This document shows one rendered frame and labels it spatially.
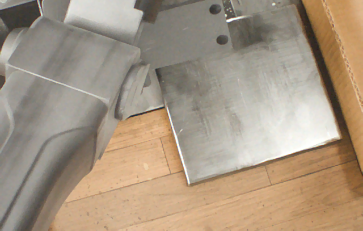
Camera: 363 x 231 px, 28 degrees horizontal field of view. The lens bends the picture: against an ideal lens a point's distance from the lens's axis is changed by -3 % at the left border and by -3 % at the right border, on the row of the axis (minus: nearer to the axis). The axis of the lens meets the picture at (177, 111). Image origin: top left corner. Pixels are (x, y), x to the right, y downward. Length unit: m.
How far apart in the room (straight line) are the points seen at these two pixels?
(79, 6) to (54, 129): 0.12
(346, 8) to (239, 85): 0.16
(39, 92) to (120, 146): 0.37
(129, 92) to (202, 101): 0.33
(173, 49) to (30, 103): 0.19
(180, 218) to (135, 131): 0.10
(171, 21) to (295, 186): 0.28
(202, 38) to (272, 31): 0.24
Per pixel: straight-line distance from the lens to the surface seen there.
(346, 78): 0.77
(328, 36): 0.79
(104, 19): 0.50
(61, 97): 0.43
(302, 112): 0.79
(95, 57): 0.45
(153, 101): 0.80
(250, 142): 0.78
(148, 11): 0.52
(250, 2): 0.85
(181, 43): 0.59
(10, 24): 0.80
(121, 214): 0.78
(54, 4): 0.62
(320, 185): 0.80
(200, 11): 0.59
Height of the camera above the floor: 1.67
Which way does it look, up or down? 75 degrees down
